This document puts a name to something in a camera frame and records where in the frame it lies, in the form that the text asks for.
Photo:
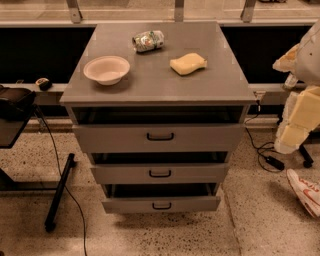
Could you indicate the white bowl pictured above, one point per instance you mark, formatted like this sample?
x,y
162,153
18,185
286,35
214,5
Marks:
x,y
106,70

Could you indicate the grey drawer cabinet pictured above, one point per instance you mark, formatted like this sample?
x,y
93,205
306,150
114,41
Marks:
x,y
152,93

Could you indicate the black power adapter with cable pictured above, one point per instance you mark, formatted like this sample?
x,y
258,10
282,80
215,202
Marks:
x,y
264,158

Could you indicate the grey top drawer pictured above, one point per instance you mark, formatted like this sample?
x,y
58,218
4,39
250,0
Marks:
x,y
157,138

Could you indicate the grey drawer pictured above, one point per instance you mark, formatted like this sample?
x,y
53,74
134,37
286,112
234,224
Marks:
x,y
160,173
157,138
154,198

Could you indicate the small tape measure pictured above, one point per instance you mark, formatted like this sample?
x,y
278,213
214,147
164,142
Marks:
x,y
44,84

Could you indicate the grey middle drawer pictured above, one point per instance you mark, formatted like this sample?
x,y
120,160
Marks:
x,y
160,173

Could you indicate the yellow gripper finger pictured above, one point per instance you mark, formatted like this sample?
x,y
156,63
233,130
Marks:
x,y
301,115

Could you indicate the black side table stand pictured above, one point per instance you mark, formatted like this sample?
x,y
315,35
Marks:
x,y
10,131

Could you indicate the black bag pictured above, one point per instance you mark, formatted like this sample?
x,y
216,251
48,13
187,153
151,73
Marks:
x,y
15,103

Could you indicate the grey bottom drawer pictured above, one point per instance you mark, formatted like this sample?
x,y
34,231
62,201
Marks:
x,y
154,198

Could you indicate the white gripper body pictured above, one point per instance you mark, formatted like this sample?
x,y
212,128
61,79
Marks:
x,y
310,61

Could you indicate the crushed drink can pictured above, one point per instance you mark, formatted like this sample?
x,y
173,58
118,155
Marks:
x,y
148,41

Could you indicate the white red sneaker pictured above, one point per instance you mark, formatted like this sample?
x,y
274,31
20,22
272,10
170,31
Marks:
x,y
308,192

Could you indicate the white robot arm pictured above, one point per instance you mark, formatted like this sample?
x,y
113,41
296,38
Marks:
x,y
308,57

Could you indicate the yellow sponge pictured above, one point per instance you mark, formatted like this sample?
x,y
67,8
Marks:
x,y
188,63

